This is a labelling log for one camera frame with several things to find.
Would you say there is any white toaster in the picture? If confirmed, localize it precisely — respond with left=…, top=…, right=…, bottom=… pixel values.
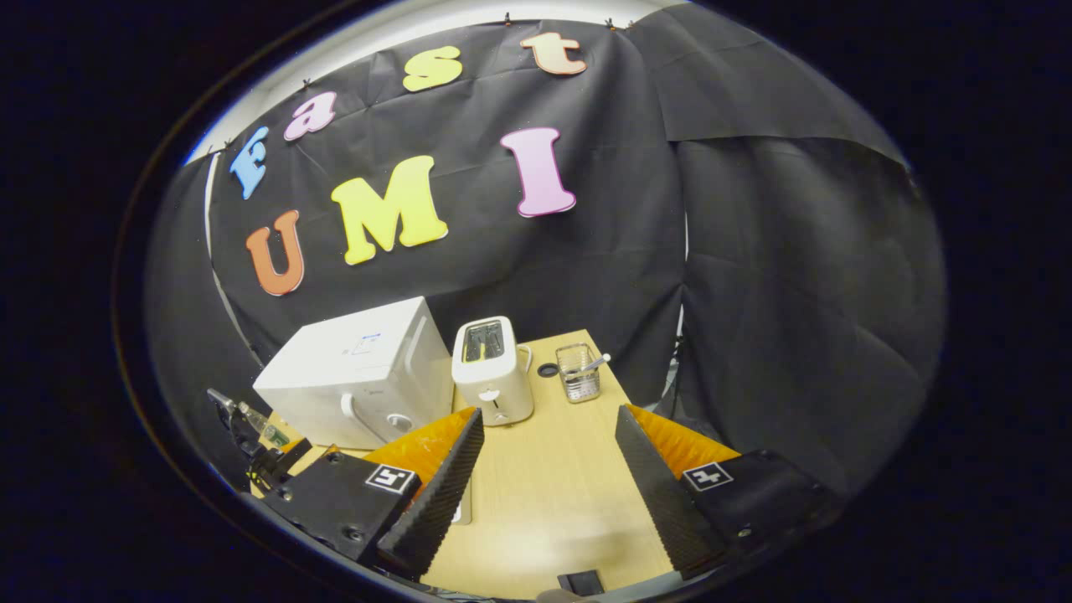
left=452, top=316, right=535, bottom=426

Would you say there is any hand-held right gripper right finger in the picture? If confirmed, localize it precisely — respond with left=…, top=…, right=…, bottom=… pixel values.
left=614, top=404, right=840, bottom=581

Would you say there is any white microwave oven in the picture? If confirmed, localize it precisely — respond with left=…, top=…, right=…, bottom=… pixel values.
left=253, top=296, right=455, bottom=451

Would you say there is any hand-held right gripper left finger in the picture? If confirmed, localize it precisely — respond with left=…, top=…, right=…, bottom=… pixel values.
left=250, top=408, right=486, bottom=583

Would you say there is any mesh utensil holder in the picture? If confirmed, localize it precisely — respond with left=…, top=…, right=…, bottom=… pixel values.
left=555, top=343, right=601, bottom=404

